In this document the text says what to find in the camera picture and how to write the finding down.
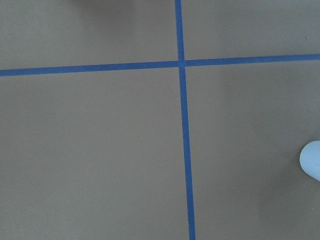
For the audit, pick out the light blue plastic cup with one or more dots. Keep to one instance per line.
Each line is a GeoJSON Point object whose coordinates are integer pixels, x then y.
{"type": "Point", "coordinates": [309, 159]}

